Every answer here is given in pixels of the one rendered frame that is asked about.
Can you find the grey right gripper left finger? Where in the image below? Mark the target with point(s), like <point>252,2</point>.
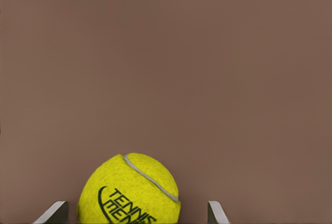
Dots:
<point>55,214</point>

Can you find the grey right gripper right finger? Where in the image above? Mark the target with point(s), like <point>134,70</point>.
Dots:
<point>215,213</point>

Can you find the yellow tennis ball black print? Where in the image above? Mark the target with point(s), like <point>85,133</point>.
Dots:
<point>135,185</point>

